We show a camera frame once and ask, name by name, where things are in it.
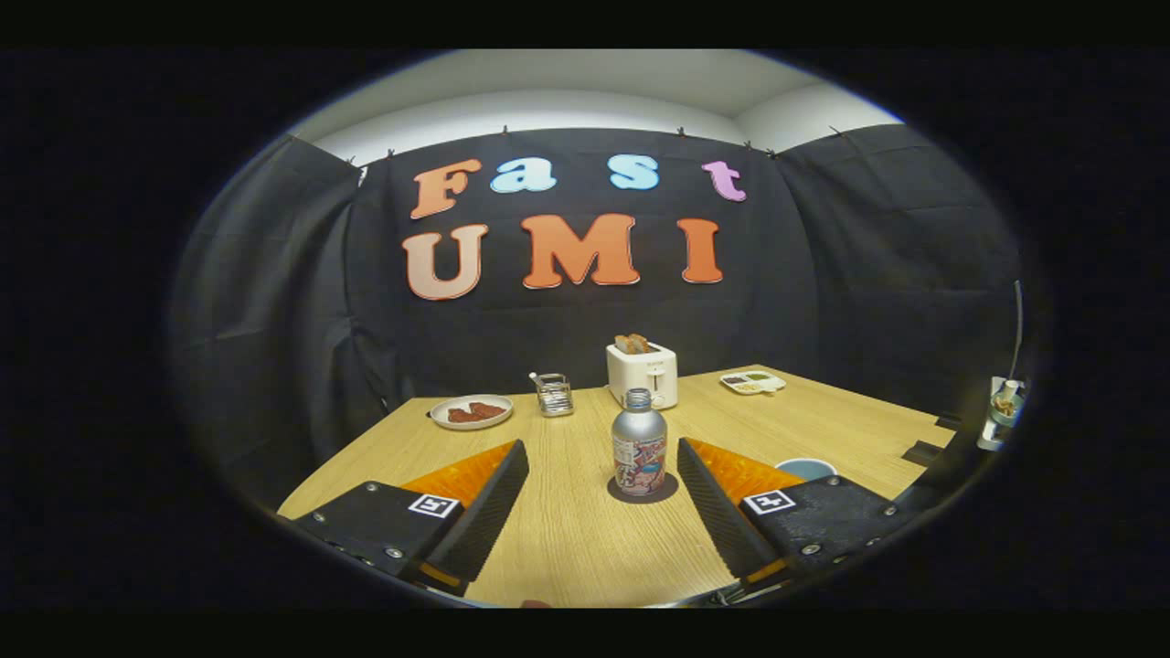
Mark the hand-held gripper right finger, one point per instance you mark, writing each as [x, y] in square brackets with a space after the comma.
[711, 498]

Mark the wooden table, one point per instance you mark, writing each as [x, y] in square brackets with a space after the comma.
[567, 530]

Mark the divided white food tray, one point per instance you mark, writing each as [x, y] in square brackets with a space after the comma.
[752, 382]

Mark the black backdrop cloth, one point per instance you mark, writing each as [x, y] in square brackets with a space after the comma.
[274, 274]

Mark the white clamp device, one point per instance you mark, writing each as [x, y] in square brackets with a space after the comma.
[1001, 411]

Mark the silver juice bottle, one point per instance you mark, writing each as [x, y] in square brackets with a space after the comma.
[638, 439]

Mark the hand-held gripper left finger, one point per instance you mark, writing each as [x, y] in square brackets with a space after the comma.
[494, 498]

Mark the round white plate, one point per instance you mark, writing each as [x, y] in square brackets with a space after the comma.
[443, 419]

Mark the white toaster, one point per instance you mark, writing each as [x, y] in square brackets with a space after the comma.
[642, 379]

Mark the brown toast slice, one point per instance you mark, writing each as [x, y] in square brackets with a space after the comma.
[640, 343]
[622, 345]

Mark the brown food pieces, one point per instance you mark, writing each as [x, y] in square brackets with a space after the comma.
[475, 412]

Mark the white cup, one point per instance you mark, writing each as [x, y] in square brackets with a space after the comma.
[804, 469]

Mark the black table clamp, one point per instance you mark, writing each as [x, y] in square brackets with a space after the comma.
[949, 422]
[923, 453]

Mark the thin grey rod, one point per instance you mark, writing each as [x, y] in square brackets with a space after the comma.
[1017, 320]

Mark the dark round coaster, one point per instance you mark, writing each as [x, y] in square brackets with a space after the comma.
[617, 493]

